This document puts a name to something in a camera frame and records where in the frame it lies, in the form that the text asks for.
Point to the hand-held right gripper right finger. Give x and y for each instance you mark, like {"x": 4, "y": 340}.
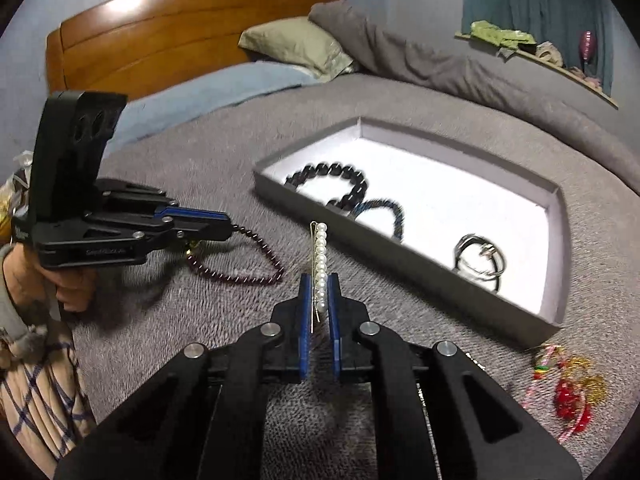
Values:
{"x": 334, "y": 330}

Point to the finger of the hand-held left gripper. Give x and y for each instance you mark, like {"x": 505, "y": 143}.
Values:
{"x": 200, "y": 214}
{"x": 200, "y": 231}

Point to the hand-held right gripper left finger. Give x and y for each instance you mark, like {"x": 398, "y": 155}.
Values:
{"x": 304, "y": 320}

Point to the white pearl hair clip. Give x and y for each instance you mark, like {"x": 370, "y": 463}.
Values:
{"x": 321, "y": 270}

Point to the black and silver bangle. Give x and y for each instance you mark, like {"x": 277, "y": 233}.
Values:
{"x": 467, "y": 247}

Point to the grey shallow cardboard box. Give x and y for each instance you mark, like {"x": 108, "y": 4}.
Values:
{"x": 450, "y": 200}

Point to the person's left forearm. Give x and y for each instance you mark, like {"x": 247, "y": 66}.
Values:
{"x": 20, "y": 285}

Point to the person's left hand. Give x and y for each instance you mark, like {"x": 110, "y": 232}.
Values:
{"x": 72, "y": 290}

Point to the clear plastic bag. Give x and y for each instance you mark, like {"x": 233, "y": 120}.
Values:
{"x": 12, "y": 195}

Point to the grey bedspread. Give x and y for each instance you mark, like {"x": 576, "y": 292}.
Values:
{"x": 200, "y": 310}

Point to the light blue blanket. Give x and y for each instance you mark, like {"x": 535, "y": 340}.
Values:
{"x": 210, "y": 95}

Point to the wooden headboard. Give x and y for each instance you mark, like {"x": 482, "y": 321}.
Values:
{"x": 175, "y": 35}

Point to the olive green pillow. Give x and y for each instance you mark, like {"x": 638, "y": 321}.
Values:
{"x": 295, "y": 45}

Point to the grey duvet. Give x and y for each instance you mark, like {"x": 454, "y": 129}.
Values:
{"x": 450, "y": 75}

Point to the green cloth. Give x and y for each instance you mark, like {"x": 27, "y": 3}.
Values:
{"x": 500, "y": 36}

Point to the window sill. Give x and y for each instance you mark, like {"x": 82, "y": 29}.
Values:
{"x": 560, "y": 67}

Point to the beige cloth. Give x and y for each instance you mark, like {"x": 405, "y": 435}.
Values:
{"x": 549, "y": 52}

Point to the small pink trinkets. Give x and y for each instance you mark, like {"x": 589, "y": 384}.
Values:
{"x": 587, "y": 79}

